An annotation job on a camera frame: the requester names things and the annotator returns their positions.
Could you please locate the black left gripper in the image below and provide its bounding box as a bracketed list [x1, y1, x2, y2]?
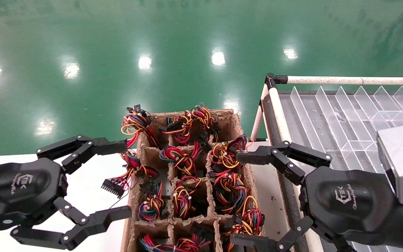
[0, 135, 132, 251]

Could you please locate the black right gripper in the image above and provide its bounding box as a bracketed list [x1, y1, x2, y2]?
[229, 141, 403, 252]

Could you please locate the multicoloured power supply wire bundle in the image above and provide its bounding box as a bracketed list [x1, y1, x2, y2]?
[190, 104, 220, 141]
[101, 149, 160, 200]
[139, 234, 175, 252]
[159, 141, 204, 176]
[171, 175, 203, 219]
[208, 135, 249, 173]
[212, 169, 254, 215]
[138, 181, 168, 223]
[120, 104, 160, 148]
[159, 110, 194, 146]
[175, 222, 213, 252]

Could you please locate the black rack edge strip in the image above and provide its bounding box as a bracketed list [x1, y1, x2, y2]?
[262, 94, 310, 252]

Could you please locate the white rack leg pipe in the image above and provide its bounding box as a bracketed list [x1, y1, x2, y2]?
[250, 84, 269, 141]

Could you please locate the brown cardboard divider box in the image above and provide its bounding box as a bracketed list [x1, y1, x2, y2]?
[120, 109, 268, 252]

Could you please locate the clear acrylic divider tray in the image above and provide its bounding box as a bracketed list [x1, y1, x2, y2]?
[278, 85, 403, 252]

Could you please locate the black pipe joint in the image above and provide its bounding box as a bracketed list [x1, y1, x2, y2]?
[264, 72, 289, 90]

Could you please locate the long white rack pipe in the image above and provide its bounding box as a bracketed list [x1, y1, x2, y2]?
[287, 76, 403, 86]

